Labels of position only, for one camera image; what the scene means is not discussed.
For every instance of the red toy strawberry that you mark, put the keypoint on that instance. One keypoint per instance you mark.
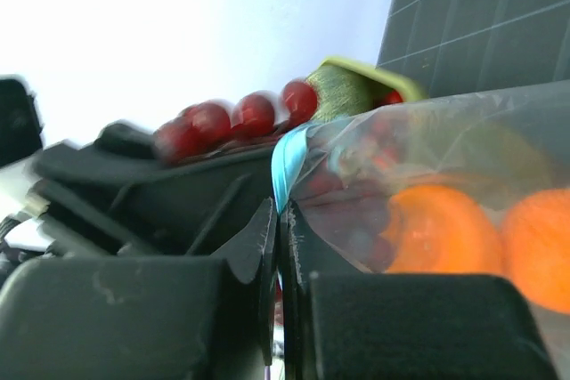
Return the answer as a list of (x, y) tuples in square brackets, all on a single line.
[(392, 97)]

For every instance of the black grid mat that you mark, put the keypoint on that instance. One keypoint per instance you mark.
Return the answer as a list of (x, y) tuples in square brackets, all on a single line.
[(466, 46)]

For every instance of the clear zip top bag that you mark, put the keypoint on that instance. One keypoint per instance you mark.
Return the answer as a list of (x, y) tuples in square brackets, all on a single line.
[(497, 147)]

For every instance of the purple toy grape bunch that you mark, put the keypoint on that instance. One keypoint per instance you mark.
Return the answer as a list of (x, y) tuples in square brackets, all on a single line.
[(211, 127)]

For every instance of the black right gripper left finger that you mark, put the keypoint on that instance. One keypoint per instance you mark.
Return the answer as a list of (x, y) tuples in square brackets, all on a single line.
[(145, 317)]

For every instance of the green toy melon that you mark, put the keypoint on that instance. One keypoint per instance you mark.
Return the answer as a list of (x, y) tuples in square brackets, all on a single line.
[(341, 93)]

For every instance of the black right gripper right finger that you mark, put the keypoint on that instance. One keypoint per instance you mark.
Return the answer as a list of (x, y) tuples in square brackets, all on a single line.
[(341, 323)]

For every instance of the orange toy tangerine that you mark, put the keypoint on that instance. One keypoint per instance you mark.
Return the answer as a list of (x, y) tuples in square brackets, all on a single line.
[(438, 229), (535, 232)]

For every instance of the olive green plastic bin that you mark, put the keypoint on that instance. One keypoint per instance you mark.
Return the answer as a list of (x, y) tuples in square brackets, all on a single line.
[(409, 90)]

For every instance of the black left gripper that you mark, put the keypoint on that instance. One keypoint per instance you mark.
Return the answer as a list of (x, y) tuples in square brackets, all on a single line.
[(116, 195)]

